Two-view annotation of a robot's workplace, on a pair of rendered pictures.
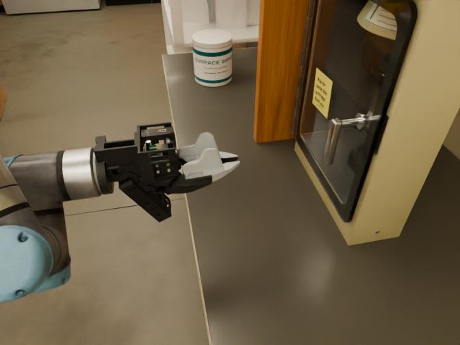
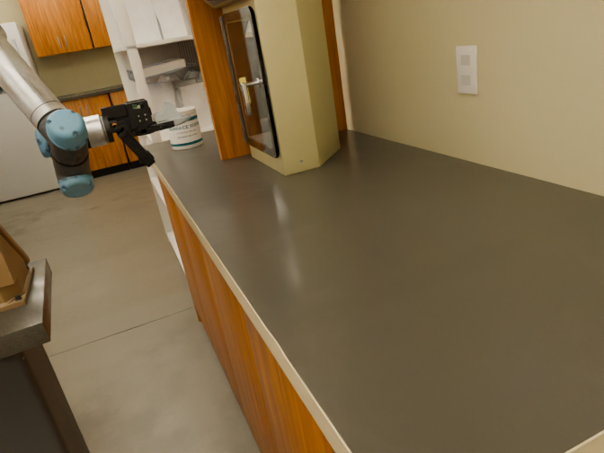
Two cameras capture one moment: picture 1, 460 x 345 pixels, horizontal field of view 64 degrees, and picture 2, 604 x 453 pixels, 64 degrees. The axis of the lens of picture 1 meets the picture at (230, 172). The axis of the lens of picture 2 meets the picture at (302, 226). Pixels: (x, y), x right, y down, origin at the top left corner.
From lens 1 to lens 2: 0.90 m
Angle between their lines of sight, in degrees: 19
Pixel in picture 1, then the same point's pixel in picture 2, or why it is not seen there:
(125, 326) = (146, 416)
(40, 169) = not seen: hidden behind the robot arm
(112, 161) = (111, 115)
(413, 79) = (267, 43)
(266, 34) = (206, 73)
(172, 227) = (182, 332)
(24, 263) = (75, 120)
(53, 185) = not seen: hidden behind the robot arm
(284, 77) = (227, 102)
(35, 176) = not seen: hidden behind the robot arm
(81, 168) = (93, 119)
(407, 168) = (294, 103)
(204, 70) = (177, 136)
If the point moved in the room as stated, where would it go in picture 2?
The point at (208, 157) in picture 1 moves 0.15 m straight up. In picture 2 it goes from (168, 109) to (153, 47)
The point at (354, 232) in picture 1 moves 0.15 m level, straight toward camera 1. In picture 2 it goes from (284, 162) to (266, 179)
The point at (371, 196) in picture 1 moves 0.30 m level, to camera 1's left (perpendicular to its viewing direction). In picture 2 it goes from (281, 128) to (172, 150)
